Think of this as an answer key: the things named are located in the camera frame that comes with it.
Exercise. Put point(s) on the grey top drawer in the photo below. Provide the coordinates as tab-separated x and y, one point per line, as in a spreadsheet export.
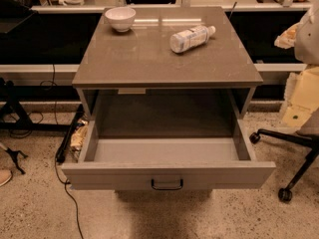
166	142

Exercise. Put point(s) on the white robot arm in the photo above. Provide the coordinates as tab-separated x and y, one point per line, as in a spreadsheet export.
301	97

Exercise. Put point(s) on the grey drawer cabinet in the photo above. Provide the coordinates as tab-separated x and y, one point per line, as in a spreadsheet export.
142	58

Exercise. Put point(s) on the white plastic bottle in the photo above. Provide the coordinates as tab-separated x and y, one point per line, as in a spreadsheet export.
191	38

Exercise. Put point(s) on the black power strip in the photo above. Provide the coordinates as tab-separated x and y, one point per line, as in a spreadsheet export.
60	154

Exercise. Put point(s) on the white ceramic bowl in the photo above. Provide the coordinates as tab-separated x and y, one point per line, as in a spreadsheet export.
121	19

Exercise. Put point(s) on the black tripod leg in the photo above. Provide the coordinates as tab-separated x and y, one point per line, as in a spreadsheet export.
14	155

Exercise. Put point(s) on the pink shoe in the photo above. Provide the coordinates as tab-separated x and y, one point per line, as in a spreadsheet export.
5	176

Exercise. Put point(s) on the black desk frame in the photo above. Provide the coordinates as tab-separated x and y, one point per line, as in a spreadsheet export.
23	122

